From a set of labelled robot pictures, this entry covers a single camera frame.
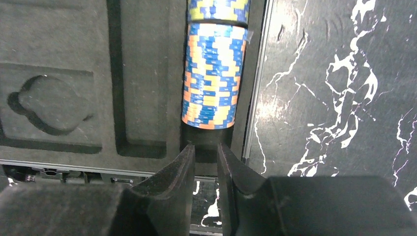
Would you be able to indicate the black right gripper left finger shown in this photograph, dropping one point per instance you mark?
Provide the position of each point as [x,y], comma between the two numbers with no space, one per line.
[161,204]

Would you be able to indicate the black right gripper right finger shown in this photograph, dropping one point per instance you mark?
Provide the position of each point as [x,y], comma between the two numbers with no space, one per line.
[252,205]

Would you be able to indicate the blue orange poker chip stack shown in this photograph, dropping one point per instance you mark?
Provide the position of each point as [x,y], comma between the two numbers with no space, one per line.
[212,74]

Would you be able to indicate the blue yellow poker chip stack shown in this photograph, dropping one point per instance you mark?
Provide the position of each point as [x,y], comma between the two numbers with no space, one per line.
[226,10]

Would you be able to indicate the black foam-lined poker case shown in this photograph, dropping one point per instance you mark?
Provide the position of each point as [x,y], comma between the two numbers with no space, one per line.
[93,88]

